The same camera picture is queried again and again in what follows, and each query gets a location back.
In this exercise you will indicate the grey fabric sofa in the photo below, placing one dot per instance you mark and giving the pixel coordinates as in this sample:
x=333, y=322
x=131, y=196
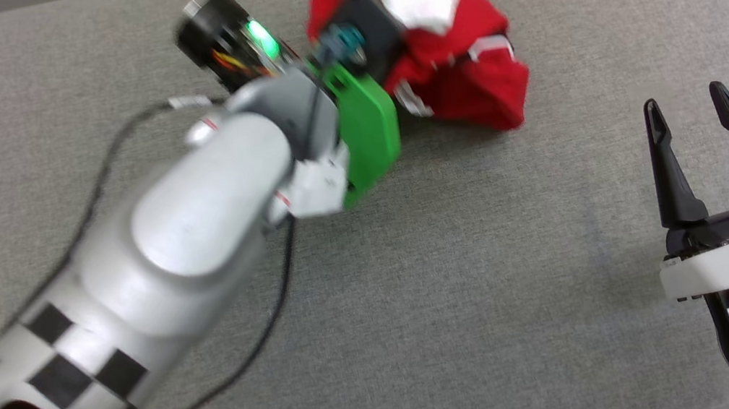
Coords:
x=494, y=286

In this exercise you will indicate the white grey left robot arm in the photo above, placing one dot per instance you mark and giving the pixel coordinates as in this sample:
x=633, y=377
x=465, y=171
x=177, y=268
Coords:
x=190, y=210

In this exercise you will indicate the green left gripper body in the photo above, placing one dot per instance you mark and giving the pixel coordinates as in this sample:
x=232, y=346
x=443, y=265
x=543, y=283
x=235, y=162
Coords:
x=367, y=131

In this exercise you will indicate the red and white garment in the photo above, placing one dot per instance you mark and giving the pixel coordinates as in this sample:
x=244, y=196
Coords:
x=464, y=93

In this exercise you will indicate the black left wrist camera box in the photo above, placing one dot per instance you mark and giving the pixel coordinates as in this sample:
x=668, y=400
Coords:
x=377, y=30

